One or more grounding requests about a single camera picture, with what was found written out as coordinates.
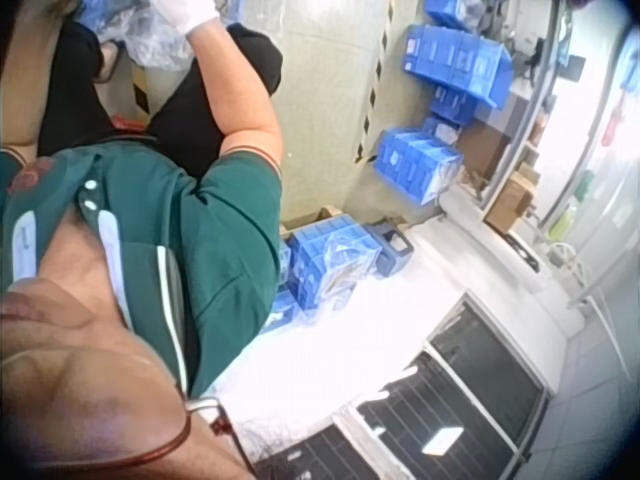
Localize green spray bottle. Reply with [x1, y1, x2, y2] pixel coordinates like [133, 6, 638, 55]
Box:
[548, 169, 596, 241]

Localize person's right hand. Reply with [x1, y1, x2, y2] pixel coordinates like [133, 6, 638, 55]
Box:
[152, 0, 222, 36]

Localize brown cardboard box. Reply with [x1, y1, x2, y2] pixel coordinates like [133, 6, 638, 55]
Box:
[485, 172, 541, 235]
[457, 119, 512, 182]

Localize clear plastic bag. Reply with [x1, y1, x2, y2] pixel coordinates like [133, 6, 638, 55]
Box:
[79, 0, 201, 69]
[319, 233, 384, 301]

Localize metal shelf rack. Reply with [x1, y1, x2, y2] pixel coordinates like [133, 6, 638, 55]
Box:
[479, 0, 640, 371]

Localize person's legs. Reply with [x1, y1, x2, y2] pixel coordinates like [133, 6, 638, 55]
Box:
[37, 20, 284, 180]

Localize dark blue plastic crate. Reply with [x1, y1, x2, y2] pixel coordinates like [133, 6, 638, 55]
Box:
[363, 222, 415, 279]

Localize black window frame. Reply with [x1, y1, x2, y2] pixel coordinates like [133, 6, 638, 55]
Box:
[254, 289, 551, 480]

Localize red cable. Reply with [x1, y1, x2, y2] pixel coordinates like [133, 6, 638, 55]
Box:
[89, 397, 259, 480]

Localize stack of blue plastic bins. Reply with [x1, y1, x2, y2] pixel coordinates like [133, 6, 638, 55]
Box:
[402, 0, 515, 126]
[259, 215, 385, 335]
[374, 117, 465, 206]

